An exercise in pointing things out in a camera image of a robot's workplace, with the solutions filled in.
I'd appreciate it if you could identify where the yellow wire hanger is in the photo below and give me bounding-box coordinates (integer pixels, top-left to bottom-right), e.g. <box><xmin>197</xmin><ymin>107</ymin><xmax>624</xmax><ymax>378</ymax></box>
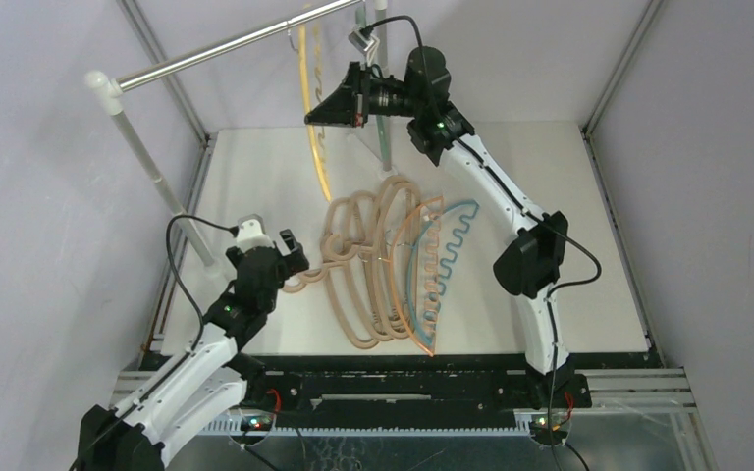
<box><xmin>288</xmin><ymin>21</ymin><xmax>332</xmax><ymax>203</ymax></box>

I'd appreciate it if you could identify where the green wire hanger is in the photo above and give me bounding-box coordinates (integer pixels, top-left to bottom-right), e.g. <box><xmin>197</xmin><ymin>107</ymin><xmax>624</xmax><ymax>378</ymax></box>
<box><xmin>368</xmin><ymin>0</ymin><xmax>393</xmax><ymax>173</ymax></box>

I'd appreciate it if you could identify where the blue wire hanger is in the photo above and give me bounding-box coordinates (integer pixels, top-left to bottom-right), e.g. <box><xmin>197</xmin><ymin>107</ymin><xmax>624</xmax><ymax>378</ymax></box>
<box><xmin>405</xmin><ymin>199</ymin><xmax>479</xmax><ymax>356</ymax></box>

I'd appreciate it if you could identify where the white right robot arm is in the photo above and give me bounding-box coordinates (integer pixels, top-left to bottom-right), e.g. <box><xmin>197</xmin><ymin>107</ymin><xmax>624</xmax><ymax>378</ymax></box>
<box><xmin>304</xmin><ymin>46</ymin><xmax>568</xmax><ymax>408</ymax></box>

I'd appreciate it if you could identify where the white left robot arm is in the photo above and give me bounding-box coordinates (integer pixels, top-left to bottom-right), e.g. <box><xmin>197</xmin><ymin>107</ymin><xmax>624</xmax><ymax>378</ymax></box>
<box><xmin>71</xmin><ymin>219</ymin><xmax>309</xmax><ymax>470</ymax></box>

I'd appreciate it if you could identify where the white rack foot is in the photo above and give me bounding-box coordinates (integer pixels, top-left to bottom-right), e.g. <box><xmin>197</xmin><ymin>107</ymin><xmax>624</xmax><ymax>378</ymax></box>
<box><xmin>346</xmin><ymin>132</ymin><xmax>399</xmax><ymax>181</ymax></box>

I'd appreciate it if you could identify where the beige plastic hanger leftmost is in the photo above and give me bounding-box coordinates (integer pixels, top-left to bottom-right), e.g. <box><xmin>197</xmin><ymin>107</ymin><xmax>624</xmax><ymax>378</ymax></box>
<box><xmin>283</xmin><ymin>191</ymin><xmax>389</xmax><ymax>350</ymax></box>

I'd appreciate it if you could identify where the beige plastic hanger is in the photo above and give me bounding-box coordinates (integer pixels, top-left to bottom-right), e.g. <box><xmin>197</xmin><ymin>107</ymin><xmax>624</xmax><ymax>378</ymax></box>
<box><xmin>297</xmin><ymin>189</ymin><xmax>401</xmax><ymax>345</ymax></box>
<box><xmin>321</xmin><ymin>175</ymin><xmax>420</xmax><ymax>340</ymax></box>
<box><xmin>283</xmin><ymin>191</ymin><xmax>389</xmax><ymax>350</ymax></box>
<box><xmin>321</xmin><ymin>172</ymin><xmax>425</xmax><ymax>336</ymax></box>

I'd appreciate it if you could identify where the beige plastic hanger top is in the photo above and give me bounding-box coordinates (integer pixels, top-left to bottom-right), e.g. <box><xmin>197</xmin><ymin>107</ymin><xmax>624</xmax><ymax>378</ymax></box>
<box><xmin>321</xmin><ymin>172</ymin><xmax>425</xmax><ymax>336</ymax></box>

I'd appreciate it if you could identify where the metal clothes rack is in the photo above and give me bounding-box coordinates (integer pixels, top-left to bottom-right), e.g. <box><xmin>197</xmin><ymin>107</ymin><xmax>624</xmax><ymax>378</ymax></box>
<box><xmin>83</xmin><ymin>0</ymin><xmax>399</xmax><ymax>281</ymax></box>

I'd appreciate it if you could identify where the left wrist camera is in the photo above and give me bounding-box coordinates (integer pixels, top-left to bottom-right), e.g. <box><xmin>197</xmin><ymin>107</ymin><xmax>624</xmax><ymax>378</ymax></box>
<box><xmin>235</xmin><ymin>214</ymin><xmax>275</xmax><ymax>252</ymax></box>

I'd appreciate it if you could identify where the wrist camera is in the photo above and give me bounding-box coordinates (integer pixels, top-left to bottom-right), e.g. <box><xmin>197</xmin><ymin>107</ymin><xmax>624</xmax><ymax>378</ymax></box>
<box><xmin>349</xmin><ymin>27</ymin><xmax>381</xmax><ymax>66</ymax></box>
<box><xmin>235</xmin><ymin>214</ymin><xmax>275</xmax><ymax>252</ymax></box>

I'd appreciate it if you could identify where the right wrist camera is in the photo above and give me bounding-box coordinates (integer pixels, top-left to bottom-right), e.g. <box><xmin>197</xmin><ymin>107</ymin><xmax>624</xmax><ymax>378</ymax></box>
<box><xmin>349</xmin><ymin>27</ymin><xmax>381</xmax><ymax>66</ymax></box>

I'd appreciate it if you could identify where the black left camera cable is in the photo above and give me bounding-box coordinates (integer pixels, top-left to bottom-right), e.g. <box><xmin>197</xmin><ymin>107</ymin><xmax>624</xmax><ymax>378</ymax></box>
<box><xmin>68</xmin><ymin>214</ymin><xmax>241</xmax><ymax>471</ymax></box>

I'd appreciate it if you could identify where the black camera cable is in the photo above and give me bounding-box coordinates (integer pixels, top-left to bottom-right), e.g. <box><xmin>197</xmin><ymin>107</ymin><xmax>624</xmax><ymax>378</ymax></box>
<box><xmin>360</xmin><ymin>15</ymin><xmax>603</xmax><ymax>471</ymax></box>
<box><xmin>68</xmin><ymin>214</ymin><xmax>241</xmax><ymax>471</ymax></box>

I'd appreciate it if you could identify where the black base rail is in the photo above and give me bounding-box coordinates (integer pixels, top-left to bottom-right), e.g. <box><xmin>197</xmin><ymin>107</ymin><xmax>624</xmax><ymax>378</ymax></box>
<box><xmin>245</xmin><ymin>351</ymin><xmax>663</xmax><ymax>430</ymax></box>

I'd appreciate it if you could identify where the black right camera cable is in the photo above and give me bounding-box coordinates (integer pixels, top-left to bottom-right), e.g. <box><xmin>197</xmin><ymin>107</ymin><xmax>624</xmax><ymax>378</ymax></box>
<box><xmin>360</xmin><ymin>15</ymin><xmax>603</xmax><ymax>471</ymax></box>

